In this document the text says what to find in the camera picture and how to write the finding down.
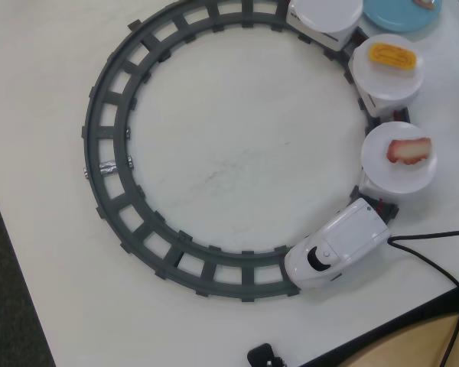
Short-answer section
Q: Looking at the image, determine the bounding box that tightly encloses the octopus sushi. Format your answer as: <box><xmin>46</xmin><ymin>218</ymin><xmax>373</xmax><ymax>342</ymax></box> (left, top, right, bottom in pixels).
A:
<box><xmin>385</xmin><ymin>137</ymin><xmax>432</xmax><ymax>166</ymax></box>

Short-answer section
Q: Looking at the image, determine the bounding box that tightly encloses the white Shinkansen toy locomotive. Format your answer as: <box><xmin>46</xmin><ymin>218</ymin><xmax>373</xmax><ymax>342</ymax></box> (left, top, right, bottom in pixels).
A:
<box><xmin>285</xmin><ymin>197</ymin><xmax>390</xmax><ymax>291</ymax></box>

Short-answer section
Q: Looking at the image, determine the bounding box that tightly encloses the blue round dish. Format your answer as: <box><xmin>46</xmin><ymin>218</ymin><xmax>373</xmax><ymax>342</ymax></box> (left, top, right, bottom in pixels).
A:
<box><xmin>362</xmin><ymin>0</ymin><xmax>444</xmax><ymax>34</ymax></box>

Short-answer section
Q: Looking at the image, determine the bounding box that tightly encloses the small black clamp object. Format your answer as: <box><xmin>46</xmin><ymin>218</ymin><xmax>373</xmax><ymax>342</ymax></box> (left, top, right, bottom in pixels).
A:
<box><xmin>247</xmin><ymin>343</ymin><xmax>288</xmax><ymax>367</ymax></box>

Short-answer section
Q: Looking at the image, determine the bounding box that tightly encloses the black cable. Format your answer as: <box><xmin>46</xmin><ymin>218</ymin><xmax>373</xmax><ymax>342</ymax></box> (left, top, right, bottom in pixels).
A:
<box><xmin>388</xmin><ymin>230</ymin><xmax>459</xmax><ymax>367</ymax></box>

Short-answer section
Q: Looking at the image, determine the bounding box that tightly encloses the grey circular toy train track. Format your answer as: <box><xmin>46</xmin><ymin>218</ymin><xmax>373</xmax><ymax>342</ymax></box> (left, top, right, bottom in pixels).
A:
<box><xmin>80</xmin><ymin>0</ymin><xmax>412</xmax><ymax>303</ymax></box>

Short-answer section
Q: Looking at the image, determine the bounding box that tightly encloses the yellow egg sushi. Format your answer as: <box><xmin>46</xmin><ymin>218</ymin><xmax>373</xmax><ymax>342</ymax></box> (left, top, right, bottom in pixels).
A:
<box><xmin>368</xmin><ymin>42</ymin><xmax>417</xmax><ymax>80</ymax></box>

